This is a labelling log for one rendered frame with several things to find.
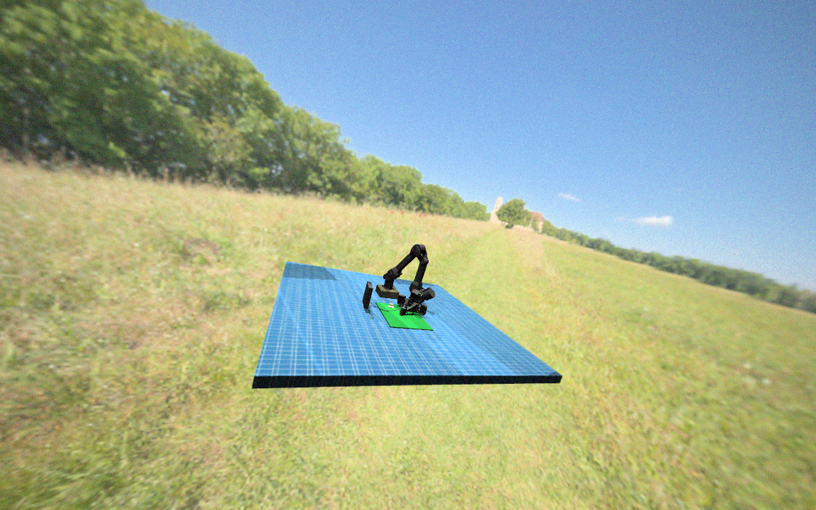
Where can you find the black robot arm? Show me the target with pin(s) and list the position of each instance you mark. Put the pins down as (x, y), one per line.
(416, 289)

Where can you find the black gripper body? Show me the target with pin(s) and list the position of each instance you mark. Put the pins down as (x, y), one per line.
(423, 307)

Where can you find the green circuit board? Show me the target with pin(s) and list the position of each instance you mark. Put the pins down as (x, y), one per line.
(412, 320)

